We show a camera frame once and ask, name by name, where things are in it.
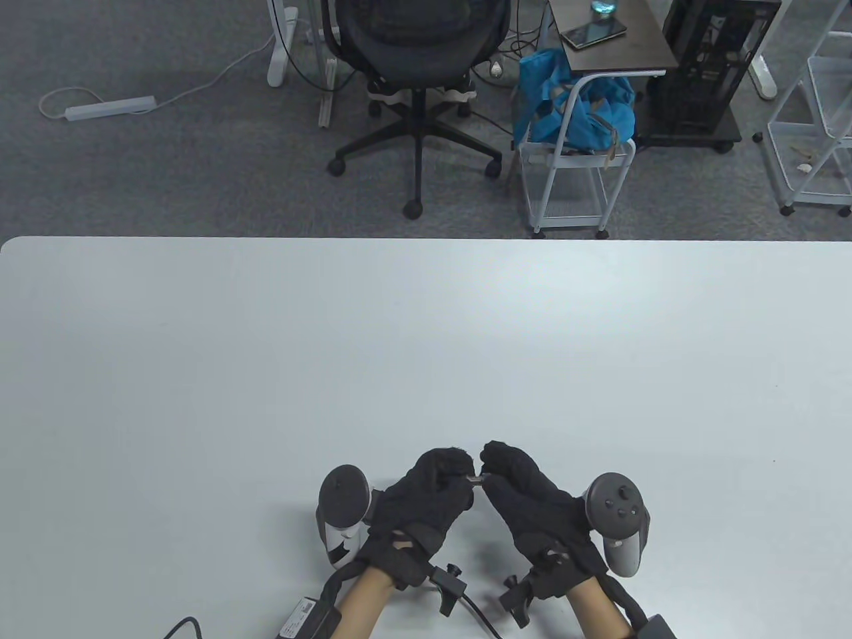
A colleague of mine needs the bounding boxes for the black computer case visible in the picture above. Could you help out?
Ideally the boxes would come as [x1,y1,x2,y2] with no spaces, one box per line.
[636,0,783,155]

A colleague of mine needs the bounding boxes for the white power cable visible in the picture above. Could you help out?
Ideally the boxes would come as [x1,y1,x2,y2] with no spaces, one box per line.
[38,30,277,120]

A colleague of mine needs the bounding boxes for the black braided cable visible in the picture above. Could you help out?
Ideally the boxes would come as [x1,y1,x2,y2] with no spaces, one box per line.
[321,562,373,616]
[596,576,650,632]

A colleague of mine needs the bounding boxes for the black camera cable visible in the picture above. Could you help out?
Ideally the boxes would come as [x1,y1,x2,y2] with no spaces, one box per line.
[463,596,507,639]

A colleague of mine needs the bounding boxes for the black smartphone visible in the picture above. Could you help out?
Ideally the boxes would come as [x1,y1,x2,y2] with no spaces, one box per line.
[560,20,628,50]

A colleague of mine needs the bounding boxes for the aluminium post base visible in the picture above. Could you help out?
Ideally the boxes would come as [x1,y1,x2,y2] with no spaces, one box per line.
[318,57,340,128]

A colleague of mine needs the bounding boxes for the person's left hand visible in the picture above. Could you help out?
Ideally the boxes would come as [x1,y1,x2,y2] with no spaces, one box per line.
[363,447,477,590]

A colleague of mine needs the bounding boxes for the white power strip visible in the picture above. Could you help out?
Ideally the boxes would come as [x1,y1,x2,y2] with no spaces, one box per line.
[65,95,158,122]

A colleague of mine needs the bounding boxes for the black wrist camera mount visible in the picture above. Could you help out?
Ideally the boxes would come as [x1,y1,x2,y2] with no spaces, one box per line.
[499,576,536,628]
[429,563,467,618]

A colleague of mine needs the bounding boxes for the person's left forearm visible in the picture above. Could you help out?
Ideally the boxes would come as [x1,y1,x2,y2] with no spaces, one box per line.
[335,569,400,639]

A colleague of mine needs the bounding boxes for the white wire shelf cart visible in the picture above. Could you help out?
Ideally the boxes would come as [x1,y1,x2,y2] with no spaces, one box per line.
[754,0,852,218]

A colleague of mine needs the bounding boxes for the black box with white label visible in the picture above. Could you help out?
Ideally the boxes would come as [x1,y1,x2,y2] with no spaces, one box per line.
[278,598,345,639]

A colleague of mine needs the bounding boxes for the black mesh office chair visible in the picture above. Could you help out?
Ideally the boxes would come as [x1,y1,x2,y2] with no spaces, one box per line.
[321,0,513,220]

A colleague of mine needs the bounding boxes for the grey hand controller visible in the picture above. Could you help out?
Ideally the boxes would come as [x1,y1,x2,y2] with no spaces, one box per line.
[317,465,373,570]
[584,473,650,578]

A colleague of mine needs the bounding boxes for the white rolling side table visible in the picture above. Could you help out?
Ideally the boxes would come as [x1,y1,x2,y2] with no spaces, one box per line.
[518,0,680,239]

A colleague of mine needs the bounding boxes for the blue bag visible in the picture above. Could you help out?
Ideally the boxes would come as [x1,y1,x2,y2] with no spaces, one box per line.
[511,48,638,155]

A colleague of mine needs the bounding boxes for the person's right hand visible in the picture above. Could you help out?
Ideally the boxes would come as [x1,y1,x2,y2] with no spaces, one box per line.
[479,439,610,598]

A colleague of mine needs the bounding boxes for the person's right forearm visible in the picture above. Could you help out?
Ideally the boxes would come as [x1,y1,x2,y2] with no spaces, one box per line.
[566,580,633,639]

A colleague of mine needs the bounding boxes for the white desk leg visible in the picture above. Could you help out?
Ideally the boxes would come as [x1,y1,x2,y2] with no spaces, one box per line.
[747,50,777,101]
[266,0,300,87]

